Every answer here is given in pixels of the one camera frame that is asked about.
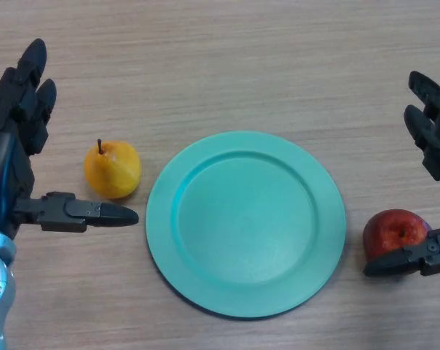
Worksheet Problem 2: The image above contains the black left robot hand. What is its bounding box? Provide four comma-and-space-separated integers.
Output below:
0, 38, 140, 241

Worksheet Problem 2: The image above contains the yellow pear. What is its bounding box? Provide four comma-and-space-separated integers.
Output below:
83, 138, 142, 200

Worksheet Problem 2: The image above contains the green round plate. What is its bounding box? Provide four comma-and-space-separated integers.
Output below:
145, 131, 347, 322

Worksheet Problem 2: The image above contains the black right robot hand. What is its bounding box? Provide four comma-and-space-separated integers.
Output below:
363, 71, 440, 277

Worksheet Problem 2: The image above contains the red apple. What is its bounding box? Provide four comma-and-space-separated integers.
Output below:
363, 209, 433, 263

